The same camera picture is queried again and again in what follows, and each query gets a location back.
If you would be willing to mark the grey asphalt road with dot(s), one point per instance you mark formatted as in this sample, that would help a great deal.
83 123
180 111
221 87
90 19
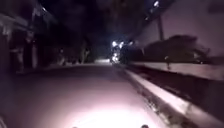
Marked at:
76 93

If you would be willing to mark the pale concrete kerb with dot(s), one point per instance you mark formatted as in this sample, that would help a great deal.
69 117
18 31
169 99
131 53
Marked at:
166 98

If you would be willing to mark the dark bush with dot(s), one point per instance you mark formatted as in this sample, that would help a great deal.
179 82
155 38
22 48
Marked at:
176 50

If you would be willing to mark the robot's own part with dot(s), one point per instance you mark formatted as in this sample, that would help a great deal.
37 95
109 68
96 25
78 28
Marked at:
144 126

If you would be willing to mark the dark building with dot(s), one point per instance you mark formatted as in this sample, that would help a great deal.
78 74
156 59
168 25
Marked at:
20 36

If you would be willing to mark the long pale wall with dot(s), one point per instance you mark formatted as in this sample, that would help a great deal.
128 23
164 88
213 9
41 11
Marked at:
186 23

